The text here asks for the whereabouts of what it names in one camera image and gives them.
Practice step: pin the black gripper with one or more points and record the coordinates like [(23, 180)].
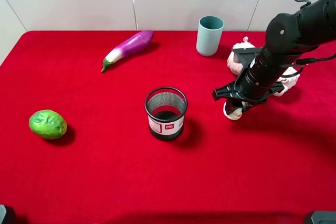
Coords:
[(252, 92)]

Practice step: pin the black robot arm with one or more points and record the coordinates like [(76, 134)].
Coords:
[(288, 36)]

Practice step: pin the dark object bottom right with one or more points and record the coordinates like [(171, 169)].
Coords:
[(320, 217)]

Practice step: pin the dark object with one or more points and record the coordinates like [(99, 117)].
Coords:
[(320, 217), (7, 214)]

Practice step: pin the dark object bottom left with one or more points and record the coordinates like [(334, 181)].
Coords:
[(7, 214)]

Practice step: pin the rolled pink towel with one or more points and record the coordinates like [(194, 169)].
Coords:
[(264, 68)]

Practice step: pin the red velvet table cloth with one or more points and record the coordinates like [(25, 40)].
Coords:
[(274, 165)]

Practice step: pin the black mesh pen holder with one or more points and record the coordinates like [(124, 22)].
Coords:
[(166, 107)]

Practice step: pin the light blue cup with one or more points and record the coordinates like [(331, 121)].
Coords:
[(209, 33)]

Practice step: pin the purple white eggplant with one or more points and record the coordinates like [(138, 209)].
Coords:
[(131, 46)]

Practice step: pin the green lime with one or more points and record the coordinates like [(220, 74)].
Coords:
[(48, 124)]

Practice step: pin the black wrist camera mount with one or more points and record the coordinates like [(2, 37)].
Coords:
[(244, 56)]

